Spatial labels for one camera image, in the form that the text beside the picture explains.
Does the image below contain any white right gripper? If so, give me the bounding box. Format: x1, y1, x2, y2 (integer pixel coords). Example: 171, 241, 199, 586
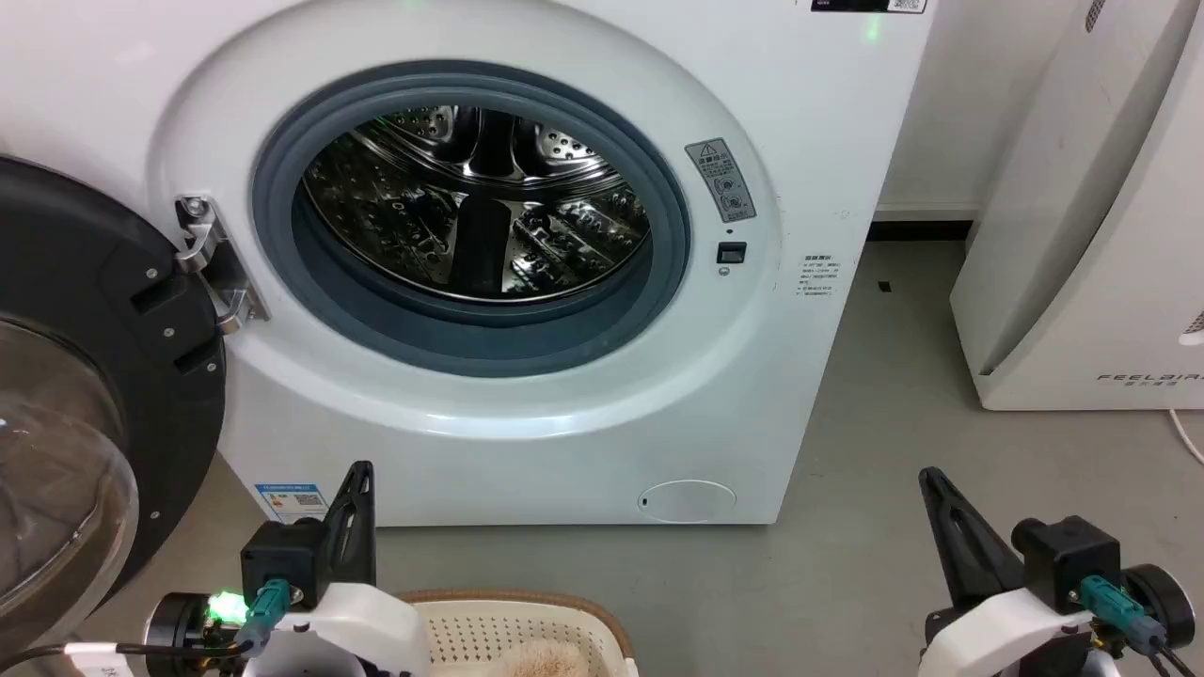
917, 466, 1100, 677

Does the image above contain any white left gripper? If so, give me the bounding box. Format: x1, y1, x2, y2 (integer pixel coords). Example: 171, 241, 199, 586
243, 460, 432, 677

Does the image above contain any silver metal door hinge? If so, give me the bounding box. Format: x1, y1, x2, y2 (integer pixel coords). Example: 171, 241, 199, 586
175, 195, 270, 336

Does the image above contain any washing machine door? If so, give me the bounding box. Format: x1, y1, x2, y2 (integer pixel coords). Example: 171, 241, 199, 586
0, 155, 228, 650

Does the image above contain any stainless steel washing machine drum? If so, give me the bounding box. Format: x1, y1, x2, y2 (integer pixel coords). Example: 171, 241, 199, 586
301, 104, 652, 304

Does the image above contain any blue energy label sticker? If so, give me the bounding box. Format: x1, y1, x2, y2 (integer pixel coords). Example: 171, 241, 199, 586
254, 482, 330, 525

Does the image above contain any beige plastic laundry basket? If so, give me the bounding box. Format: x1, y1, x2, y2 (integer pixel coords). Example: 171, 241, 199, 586
395, 590, 639, 677

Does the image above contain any white front-load washing machine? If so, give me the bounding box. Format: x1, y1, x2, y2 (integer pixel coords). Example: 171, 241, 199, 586
0, 0, 939, 526

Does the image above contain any oval drain filter cover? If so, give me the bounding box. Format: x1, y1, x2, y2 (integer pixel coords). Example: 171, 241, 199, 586
638, 480, 737, 524

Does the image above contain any white air purifier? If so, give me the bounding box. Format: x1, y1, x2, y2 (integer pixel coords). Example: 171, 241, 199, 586
949, 0, 1204, 412

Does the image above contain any grey rubber door gasket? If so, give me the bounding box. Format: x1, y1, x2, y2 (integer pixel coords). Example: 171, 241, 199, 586
250, 60, 692, 378

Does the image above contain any grey warning sticker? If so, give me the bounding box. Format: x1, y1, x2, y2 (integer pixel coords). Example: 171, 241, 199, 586
685, 137, 757, 224

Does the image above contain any black label with QR code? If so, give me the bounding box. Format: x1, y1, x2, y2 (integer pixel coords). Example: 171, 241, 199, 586
811, 0, 928, 14

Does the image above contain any teal left camera connector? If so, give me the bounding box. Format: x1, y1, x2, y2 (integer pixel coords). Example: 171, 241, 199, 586
237, 578, 293, 652

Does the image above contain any teal camera connector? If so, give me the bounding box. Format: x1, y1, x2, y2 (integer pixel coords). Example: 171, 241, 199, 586
1078, 575, 1168, 656
237, 578, 293, 652

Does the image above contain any teal right camera connector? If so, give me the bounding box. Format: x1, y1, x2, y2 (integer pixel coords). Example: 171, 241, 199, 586
1078, 575, 1168, 656

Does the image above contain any white power cable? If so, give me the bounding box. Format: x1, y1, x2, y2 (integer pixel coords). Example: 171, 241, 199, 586
1169, 408, 1204, 466

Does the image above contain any black wall baseboard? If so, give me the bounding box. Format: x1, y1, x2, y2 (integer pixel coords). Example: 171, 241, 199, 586
867, 220, 977, 243

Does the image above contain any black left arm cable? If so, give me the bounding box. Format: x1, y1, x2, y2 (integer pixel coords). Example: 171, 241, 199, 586
0, 641, 151, 673

